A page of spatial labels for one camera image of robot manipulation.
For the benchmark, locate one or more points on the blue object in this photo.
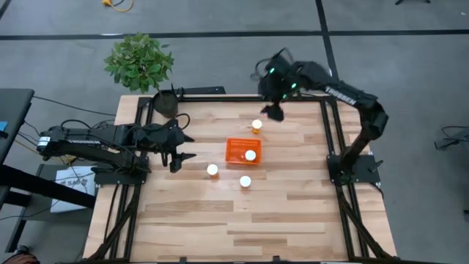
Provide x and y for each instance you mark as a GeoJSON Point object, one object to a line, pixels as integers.
{"type": "Point", "coordinates": [3, 126]}

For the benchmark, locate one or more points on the black aluminium table frame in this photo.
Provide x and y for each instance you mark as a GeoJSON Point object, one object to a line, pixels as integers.
{"type": "Point", "coordinates": [220, 98]}

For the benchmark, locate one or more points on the green leafy plant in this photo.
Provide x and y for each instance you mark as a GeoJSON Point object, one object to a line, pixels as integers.
{"type": "Point", "coordinates": [139, 62]}

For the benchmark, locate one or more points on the black desk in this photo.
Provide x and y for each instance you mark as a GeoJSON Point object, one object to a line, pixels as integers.
{"type": "Point", "coordinates": [12, 113]}

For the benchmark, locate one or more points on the orange plastic basket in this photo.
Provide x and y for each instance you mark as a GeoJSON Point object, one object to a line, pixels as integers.
{"type": "Point", "coordinates": [234, 150]}

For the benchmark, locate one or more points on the black plant pot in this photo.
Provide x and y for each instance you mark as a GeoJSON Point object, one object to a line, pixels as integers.
{"type": "Point", "coordinates": [165, 104]}

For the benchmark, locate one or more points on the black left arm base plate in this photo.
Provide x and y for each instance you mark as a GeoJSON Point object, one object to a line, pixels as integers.
{"type": "Point", "coordinates": [110, 179]}

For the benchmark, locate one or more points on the amber pill bottle white cap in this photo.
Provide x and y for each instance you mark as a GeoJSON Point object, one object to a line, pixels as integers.
{"type": "Point", "coordinates": [250, 155]}
{"type": "Point", "coordinates": [212, 169]}
{"type": "Point", "coordinates": [245, 181]}
{"type": "Point", "coordinates": [256, 124]}

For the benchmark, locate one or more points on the white cardboard box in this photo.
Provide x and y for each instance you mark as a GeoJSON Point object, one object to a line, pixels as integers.
{"type": "Point", "coordinates": [73, 187]}

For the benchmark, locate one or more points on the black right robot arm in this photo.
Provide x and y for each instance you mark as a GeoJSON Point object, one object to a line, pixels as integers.
{"type": "Point", "coordinates": [351, 96]}

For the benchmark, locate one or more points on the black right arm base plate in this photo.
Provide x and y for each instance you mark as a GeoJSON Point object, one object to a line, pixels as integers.
{"type": "Point", "coordinates": [361, 172]}

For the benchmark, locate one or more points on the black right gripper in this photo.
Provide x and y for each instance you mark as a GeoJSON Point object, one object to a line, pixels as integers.
{"type": "Point", "coordinates": [276, 84]}

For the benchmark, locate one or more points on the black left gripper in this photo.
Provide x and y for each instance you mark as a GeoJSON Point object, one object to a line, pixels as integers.
{"type": "Point", "coordinates": [159, 137]}

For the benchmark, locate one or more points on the black flat bar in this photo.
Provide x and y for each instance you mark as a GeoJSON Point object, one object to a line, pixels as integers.
{"type": "Point", "coordinates": [205, 90]}

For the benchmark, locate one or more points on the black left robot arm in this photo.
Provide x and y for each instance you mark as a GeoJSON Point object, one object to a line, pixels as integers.
{"type": "Point", "coordinates": [84, 141]}

